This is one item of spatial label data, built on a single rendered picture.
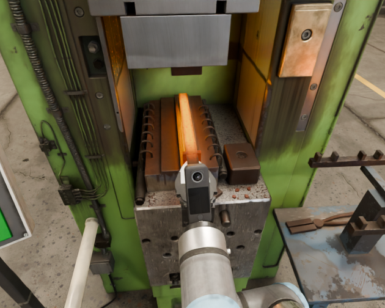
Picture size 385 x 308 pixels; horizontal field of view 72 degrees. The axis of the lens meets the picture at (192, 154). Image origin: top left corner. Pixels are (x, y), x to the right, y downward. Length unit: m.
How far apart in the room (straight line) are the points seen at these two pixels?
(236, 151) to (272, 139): 0.15
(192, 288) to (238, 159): 0.42
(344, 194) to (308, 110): 1.46
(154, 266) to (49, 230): 1.15
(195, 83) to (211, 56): 0.55
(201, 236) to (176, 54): 0.35
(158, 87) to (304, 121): 0.56
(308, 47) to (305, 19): 0.07
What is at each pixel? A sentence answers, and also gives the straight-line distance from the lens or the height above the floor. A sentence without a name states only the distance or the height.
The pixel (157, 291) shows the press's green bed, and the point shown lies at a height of 0.42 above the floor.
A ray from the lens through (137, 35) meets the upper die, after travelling 0.55.
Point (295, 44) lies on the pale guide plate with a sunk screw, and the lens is 0.74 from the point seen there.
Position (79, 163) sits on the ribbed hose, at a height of 0.93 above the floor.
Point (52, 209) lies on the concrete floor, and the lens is 2.13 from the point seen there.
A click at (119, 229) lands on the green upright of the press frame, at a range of 1.16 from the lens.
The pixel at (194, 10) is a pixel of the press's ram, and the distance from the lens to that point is 0.54.
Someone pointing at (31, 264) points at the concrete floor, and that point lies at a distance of 1.91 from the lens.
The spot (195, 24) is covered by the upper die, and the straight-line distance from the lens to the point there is 0.54.
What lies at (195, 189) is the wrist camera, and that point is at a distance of 0.51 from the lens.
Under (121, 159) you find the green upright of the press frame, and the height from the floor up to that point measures 0.92.
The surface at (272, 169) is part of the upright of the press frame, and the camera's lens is 0.98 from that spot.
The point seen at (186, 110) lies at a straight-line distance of 0.86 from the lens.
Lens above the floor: 1.47
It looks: 39 degrees down
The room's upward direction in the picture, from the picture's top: straight up
